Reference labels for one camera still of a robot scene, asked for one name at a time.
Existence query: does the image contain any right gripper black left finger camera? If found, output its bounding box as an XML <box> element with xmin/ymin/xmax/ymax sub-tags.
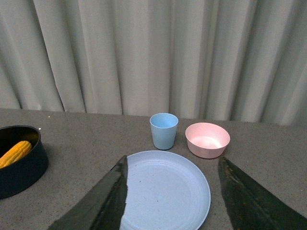
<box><xmin>49</xmin><ymin>155</ymin><xmax>128</xmax><ymax>230</ymax></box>

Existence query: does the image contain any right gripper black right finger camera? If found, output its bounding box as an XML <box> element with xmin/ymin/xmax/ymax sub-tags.
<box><xmin>218</xmin><ymin>156</ymin><xmax>307</xmax><ymax>230</ymax></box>

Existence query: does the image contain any yellow corn cob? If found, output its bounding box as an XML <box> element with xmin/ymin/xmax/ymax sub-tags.
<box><xmin>0</xmin><ymin>140</ymin><xmax>32</xmax><ymax>168</ymax></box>

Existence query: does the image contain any light blue plate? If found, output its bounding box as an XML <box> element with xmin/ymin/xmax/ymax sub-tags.
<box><xmin>120</xmin><ymin>150</ymin><xmax>211</xmax><ymax>230</ymax></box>

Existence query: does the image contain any pink bowl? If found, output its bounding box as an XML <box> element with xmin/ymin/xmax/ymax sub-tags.
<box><xmin>185</xmin><ymin>122</ymin><xmax>230</xmax><ymax>159</ymax></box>

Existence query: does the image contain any dark blue saucepan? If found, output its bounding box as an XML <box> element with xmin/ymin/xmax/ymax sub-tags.
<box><xmin>0</xmin><ymin>125</ymin><xmax>48</xmax><ymax>199</ymax></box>

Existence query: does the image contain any light blue cup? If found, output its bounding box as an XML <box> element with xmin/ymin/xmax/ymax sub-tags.
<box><xmin>150</xmin><ymin>113</ymin><xmax>178</xmax><ymax>150</ymax></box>

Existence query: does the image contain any white curtain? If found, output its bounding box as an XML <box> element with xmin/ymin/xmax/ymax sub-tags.
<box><xmin>0</xmin><ymin>0</ymin><xmax>307</xmax><ymax>126</ymax></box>

